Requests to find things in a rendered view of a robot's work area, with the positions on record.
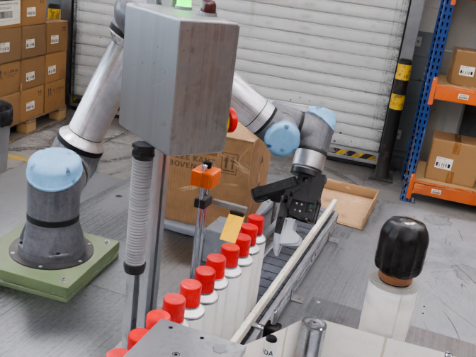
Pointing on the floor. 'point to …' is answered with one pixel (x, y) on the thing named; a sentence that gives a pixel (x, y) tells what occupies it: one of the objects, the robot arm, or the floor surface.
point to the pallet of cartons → (32, 65)
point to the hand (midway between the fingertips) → (274, 249)
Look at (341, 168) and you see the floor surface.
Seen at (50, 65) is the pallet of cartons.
